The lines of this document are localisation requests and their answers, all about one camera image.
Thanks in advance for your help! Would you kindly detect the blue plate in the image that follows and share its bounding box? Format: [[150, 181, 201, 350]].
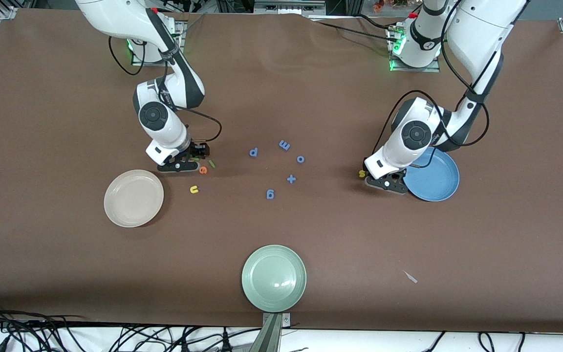
[[403, 148, 460, 202]]

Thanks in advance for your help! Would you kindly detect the beige brown plate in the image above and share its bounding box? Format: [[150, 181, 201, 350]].
[[104, 170, 165, 228]]

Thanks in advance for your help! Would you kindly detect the brown table cover sheet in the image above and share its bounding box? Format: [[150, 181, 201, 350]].
[[0, 7, 563, 333]]

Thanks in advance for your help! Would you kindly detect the pale green plate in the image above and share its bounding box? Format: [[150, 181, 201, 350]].
[[241, 245, 307, 313]]

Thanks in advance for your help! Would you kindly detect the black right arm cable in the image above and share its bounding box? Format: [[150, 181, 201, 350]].
[[109, 37, 222, 145]]

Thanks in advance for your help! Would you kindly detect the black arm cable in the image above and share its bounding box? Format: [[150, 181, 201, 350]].
[[372, 0, 490, 169], [109, 37, 222, 145]]

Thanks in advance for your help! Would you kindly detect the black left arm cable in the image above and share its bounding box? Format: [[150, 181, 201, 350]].
[[372, 0, 490, 169]]

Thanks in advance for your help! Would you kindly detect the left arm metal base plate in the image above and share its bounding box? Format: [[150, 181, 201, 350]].
[[389, 58, 441, 73]]

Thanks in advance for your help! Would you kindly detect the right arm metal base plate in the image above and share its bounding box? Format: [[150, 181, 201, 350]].
[[128, 20, 185, 66]]

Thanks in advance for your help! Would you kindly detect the black base cable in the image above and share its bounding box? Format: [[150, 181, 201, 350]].
[[357, 14, 398, 30], [317, 21, 399, 42]]

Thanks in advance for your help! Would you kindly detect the aluminium frame crossbar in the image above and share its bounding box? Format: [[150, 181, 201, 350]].
[[252, 0, 326, 15]]

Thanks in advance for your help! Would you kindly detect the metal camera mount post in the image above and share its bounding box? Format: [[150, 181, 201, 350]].
[[250, 313, 292, 352]]

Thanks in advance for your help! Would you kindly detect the thick black cable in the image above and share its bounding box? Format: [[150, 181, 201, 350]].
[[0, 309, 87, 327]]

